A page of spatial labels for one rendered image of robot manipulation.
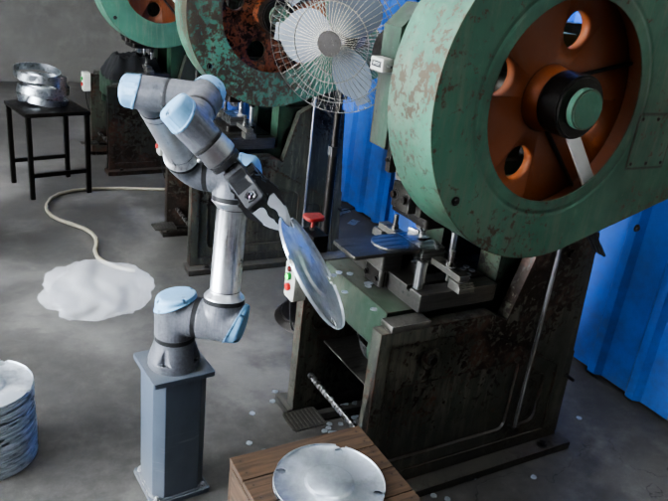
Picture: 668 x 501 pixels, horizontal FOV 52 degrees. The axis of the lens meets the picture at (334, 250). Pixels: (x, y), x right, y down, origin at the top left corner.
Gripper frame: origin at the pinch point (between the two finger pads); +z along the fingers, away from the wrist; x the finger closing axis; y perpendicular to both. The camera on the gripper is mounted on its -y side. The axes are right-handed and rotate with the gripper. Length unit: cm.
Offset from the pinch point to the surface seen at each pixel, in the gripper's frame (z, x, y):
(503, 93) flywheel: 17, -59, 13
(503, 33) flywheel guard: 0, -64, 3
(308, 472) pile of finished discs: 56, 39, -3
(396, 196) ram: 40, -25, 54
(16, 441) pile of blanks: 17, 113, 47
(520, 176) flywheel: 40, -52, 17
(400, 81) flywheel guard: -3.3, -41.0, 12.8
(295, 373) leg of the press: 77, 44, 69
